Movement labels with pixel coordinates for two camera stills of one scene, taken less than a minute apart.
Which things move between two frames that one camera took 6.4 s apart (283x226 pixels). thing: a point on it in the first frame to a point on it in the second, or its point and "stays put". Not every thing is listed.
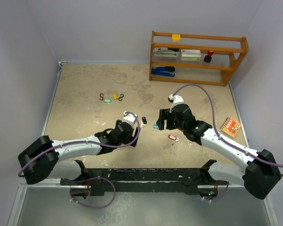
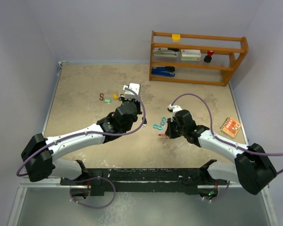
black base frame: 101,180 stays put
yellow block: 176,37 stays put
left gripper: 131,138 to 137,103
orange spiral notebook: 230,127 stays put
